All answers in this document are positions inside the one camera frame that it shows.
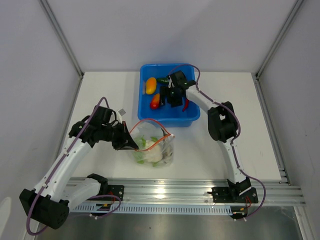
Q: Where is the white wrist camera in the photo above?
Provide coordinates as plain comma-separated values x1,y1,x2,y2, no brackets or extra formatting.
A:
115,108,126,123
168,78,174,88

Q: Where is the red toy chili pepper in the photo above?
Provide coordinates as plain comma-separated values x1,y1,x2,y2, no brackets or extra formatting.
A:
182,98,190,112

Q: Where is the aluminium front rail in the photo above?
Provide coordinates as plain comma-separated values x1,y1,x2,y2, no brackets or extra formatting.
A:
62,176,306,207

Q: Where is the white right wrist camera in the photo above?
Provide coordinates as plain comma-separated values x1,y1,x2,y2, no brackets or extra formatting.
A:
168,78,174,88

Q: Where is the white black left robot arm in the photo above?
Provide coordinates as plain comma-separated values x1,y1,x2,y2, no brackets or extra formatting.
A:
19,106,138,230

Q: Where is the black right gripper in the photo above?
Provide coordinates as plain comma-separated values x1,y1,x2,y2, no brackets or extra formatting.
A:
158,85,183,108

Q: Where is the blue plastic bin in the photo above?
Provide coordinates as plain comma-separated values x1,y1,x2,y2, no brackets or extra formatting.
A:
137,63,201,128

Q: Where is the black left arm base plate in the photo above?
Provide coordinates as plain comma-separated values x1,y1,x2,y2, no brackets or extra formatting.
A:
107,184,125,201

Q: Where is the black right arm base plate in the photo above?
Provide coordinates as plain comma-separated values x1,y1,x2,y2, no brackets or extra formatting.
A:
207,186,259,204

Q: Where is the aluminium frame post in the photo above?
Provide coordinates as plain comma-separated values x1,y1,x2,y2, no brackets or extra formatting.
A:
254,0,306,78
38,0,84,78

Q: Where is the clear orange-zipper zip bag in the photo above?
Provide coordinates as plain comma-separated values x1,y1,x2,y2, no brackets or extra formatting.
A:
128,118,175,168

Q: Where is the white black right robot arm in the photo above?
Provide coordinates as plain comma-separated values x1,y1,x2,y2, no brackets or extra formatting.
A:
160,70,252,202

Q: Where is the red orange toy mango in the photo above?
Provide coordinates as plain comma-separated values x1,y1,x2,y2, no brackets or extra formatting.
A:
149,93,161,110

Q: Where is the yellow orange toy mango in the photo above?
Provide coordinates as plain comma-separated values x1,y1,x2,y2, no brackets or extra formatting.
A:
145,77,157,95

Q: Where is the white toy cauliflower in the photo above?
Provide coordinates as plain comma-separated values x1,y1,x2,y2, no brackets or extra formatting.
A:
142,140,163,163

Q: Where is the right aluminium frame post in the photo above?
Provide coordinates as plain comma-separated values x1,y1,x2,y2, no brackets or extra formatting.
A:
254,0,306,78

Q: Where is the white slotted cable duct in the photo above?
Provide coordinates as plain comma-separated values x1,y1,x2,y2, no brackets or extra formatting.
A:
71,202,233,216

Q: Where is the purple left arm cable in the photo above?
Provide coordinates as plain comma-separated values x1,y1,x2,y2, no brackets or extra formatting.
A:
26,96,122,236

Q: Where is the grey toy fish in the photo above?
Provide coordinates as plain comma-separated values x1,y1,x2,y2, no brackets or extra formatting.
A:
161,140,174,166

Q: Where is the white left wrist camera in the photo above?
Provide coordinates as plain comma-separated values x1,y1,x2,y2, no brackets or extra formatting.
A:
115,108,126,123

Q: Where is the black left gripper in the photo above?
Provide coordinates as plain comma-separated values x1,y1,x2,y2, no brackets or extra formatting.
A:
101,121,139,151

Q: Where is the left aluminium frame post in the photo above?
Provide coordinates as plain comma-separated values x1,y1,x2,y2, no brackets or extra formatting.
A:
38,0,84,78

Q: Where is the dark green toy cucumber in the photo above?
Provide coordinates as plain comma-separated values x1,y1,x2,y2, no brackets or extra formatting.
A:
156,77,170,85

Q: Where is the green toy lettuce leaf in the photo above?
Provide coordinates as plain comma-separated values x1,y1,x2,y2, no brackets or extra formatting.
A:
132,135,158,165

